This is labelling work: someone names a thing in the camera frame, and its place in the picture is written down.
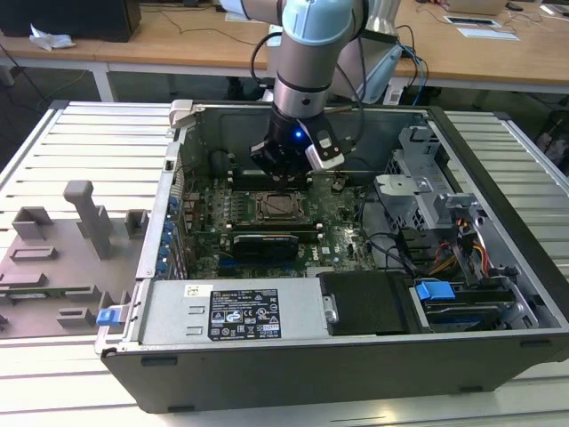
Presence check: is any black label sticker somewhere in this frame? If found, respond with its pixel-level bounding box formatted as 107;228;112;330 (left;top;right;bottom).
208;287;281;341

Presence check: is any crumpled white paper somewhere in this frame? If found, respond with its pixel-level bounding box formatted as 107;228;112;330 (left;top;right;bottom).
28;22;77;52

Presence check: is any grey parts rack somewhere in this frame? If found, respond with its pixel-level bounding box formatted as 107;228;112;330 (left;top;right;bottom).
0;179;150;342

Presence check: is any black desktop computer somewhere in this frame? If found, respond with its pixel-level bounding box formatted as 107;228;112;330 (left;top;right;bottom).
0;0;143;44

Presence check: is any wooden desk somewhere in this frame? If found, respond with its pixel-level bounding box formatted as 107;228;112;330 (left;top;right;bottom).
0;0;569;95

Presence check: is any coloured power wire bundle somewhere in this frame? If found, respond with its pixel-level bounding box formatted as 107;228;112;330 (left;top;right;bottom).
433;235;491;278

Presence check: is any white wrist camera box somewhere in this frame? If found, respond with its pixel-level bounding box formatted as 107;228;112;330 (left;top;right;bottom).
305;128;348;172

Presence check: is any grey power supply unit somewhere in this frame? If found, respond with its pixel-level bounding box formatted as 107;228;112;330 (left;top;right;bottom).
136;278;331;346

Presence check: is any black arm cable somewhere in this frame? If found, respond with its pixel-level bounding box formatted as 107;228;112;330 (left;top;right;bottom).
335;35;367;155

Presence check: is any CPU socket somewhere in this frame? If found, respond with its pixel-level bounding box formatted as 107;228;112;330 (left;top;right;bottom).
252;189;312;222

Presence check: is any pale blue teach pendant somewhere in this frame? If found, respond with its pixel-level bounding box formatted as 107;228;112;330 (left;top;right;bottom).
363;44;405;103

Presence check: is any black internal cable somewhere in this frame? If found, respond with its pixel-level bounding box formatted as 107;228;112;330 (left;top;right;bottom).
358;190;420;273

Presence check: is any blue case latch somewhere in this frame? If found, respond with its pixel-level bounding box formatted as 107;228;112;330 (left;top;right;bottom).
95;307;123;328

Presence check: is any black plastic drive shroud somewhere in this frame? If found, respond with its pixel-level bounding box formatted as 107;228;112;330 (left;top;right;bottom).
317;271;421;337

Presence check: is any blue cable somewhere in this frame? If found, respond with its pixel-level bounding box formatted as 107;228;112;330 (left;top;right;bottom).
398;43;430;106

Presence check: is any black open PC case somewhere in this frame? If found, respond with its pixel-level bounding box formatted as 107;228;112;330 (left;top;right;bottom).
93;100;569;415

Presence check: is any blue disk carrier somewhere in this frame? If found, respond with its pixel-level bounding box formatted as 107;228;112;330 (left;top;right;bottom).
413;278;512;333

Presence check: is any silver square CPU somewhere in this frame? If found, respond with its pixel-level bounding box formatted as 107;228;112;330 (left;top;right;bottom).
261;195;300;217

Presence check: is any grey metal drive cage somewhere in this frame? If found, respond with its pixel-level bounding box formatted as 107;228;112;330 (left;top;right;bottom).
372;125;480;233

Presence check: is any black graphics card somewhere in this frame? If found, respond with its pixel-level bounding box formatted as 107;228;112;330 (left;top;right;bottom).
231;233;301;263

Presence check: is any green motherboard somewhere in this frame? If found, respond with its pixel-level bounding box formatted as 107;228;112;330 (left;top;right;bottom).
181;173;380;281

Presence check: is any metal socket cover frame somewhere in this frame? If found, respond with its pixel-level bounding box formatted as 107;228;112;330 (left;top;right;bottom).
253;190;310;222

